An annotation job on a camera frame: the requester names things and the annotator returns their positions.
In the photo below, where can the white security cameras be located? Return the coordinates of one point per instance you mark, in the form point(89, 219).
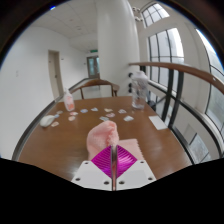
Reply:
point(136, 13)

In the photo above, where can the white paper sheet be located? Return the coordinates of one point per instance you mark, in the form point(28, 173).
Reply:
point(157, 122)

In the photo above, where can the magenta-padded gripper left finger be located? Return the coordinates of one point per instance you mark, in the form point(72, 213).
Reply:
point(88, 175)

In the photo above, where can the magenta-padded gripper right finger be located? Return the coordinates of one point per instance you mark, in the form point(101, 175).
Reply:
point(138, 174)

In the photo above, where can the wide curved glass window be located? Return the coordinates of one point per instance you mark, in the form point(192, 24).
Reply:
point(215, 96)

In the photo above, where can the clear plastic drink bottle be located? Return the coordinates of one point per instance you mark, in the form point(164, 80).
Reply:
point(139, 91)

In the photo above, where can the brown wooden chair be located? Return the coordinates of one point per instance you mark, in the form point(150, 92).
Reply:
point(96, 83)

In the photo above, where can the wooden handrail with black posts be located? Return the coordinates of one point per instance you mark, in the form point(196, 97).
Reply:
point(186, 70)

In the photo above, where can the small paper card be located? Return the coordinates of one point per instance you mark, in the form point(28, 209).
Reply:
point(94, 109)
point(108, 109)
point(74, 113)
point(110, 115)
point(104, 118)
point(122, 111)
point(128, 118)
point(71, 118)
point(84, 110)
point(55, 124)
point(59, 112)

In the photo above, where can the white crumpled cloth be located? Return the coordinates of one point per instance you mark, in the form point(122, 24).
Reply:
point(47, 120)

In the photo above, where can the beige side door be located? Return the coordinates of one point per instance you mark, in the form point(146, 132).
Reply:
point(54, 75)

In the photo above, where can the green exit sign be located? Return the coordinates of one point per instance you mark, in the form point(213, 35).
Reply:
point(94, 50)

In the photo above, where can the pink towel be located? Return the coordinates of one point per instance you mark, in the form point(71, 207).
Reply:
point(101, 136)

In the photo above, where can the glazed double door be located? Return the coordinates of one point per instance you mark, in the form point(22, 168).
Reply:
point(93, 66)

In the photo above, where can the arched black-framed window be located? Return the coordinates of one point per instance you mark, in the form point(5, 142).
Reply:
point(155, 14)

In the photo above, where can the tall black-framed window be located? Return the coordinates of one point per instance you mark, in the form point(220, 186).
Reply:
point(165, 55)

